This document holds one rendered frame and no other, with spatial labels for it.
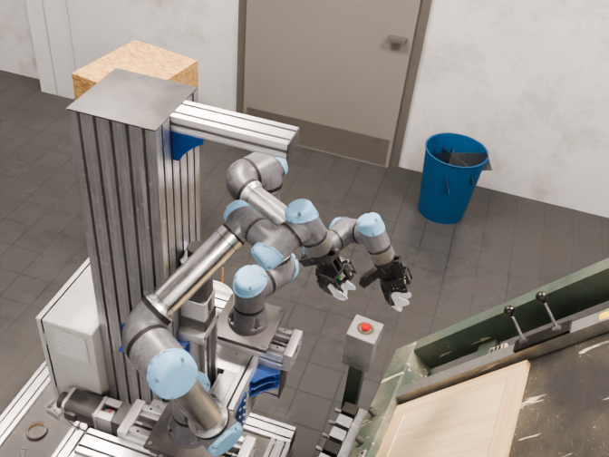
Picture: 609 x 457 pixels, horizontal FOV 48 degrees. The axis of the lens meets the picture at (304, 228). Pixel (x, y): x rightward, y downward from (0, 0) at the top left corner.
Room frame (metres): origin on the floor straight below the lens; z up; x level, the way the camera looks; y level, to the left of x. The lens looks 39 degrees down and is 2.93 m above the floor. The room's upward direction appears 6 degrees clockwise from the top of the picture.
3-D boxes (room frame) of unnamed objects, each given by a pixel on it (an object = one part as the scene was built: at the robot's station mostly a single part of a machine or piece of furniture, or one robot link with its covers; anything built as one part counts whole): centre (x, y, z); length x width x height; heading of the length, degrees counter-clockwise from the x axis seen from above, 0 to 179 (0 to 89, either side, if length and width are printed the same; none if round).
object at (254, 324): (1.75, 0.17, 1.09); 0.15 x 0.15 x 0.10
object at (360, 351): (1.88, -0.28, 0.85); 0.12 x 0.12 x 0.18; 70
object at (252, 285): (1.76, 0.17, 1.20); 0.13 x 0.12 x 0.14; 141
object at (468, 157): (3.97, -0.98, 0.28); 0.48 x 0.44 x 0.56; 76
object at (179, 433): (1.27, 0.29, 1.09); 0.15 x 0.15 x 0.10
